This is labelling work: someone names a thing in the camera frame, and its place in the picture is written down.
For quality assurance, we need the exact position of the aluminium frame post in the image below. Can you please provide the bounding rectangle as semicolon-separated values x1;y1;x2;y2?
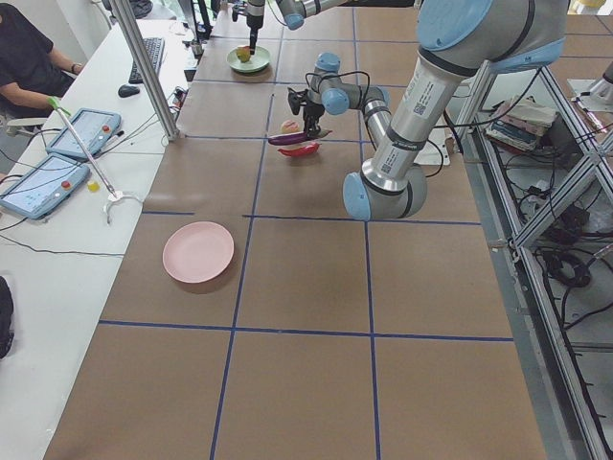
110;0;179;142

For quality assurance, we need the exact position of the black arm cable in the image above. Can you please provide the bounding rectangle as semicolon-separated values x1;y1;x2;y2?
306;70;456;178

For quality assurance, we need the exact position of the purple eggplant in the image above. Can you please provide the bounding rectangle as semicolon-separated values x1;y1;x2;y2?
267;129;332;147

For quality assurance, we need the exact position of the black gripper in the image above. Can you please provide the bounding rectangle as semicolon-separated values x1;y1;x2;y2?
246;0;264;54
303;100;324;140

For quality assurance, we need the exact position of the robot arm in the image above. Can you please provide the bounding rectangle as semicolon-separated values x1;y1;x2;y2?
307;0;569;221
231;0;346;55

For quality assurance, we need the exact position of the far teach pendant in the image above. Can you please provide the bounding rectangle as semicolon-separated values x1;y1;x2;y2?
46;108;122;162

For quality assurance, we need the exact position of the teach pendant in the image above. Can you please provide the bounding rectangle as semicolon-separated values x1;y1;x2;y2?
1;153;90;220
46;108;122;162

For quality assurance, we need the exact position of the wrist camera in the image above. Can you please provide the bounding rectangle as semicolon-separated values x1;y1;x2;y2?
287;87;308;115

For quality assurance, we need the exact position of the black computer mouse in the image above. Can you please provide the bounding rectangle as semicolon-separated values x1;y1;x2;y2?
117;84;140;99

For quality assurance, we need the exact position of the aluminium table frame rail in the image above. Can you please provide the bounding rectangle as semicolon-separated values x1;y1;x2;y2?
458;68;612;459

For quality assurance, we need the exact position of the metal grabber stick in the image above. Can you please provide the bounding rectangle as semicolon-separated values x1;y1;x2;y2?
48;97;143;224

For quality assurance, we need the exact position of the red apple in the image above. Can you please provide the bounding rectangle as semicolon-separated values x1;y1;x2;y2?
235;45;253;63

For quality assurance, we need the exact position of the seated person in black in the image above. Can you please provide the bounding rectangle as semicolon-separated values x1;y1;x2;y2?
1;3;83;118

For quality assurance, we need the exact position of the stack of books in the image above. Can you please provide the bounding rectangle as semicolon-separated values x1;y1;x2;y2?
485;96;557;151

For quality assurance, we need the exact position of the pink plate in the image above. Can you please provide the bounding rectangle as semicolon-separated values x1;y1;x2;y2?
162;221;234;284

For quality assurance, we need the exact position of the near teach pendant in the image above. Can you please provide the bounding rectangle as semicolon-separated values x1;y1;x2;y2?
1;153;90;220

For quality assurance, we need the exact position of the red chili pepper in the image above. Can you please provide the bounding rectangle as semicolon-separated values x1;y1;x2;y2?
278;142;320;158

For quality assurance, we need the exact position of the green plate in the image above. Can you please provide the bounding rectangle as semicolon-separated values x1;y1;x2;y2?
226;46;271;74

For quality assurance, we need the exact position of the black keyboard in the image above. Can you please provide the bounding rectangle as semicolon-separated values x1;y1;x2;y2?
128;36;166;84

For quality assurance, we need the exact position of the pale peach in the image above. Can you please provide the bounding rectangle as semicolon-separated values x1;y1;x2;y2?
280;120;302;134

